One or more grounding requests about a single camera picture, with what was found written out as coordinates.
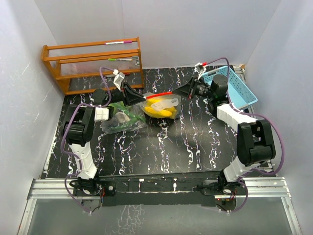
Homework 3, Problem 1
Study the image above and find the orange wooden rack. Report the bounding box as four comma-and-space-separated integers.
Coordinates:
41, 37, 144, 95

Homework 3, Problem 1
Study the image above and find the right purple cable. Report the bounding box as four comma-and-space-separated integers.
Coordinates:
206, 57, 287, 213

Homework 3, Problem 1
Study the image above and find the yellow fake banana bunch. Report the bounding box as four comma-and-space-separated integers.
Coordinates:
142, 96, 179, 119

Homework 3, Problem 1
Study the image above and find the purple cable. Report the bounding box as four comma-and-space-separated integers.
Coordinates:
206, 57, 287, 213
60, 66, 119, 213

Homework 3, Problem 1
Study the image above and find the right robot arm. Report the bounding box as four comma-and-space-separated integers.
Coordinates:
173, 74, 276, 194

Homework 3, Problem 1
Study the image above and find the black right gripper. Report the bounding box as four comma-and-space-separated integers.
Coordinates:
172, 75, 215, 100

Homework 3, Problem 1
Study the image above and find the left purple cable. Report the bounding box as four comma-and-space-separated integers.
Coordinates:
60, 66, 119, 213

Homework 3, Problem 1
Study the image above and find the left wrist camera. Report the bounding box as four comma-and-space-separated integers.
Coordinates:
113, 70, 125, 91

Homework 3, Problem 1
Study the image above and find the light blue plastic basket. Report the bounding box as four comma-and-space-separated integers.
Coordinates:
202, 66, 258, 109

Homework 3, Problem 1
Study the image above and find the clear zip bag red seal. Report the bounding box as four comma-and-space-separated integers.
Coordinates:
139, 93, 181, 119

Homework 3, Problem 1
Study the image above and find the aluminium frame rail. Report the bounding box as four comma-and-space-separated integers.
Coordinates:
27, 177, 291, 199

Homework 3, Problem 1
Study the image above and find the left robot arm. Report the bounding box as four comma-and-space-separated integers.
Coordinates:
61, 83, 146, 195

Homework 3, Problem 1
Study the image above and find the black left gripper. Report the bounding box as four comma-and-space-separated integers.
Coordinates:
106, 82, 145, 108

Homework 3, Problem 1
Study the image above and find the clear bag with green food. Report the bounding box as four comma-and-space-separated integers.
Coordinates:
101, 102, 147, 135

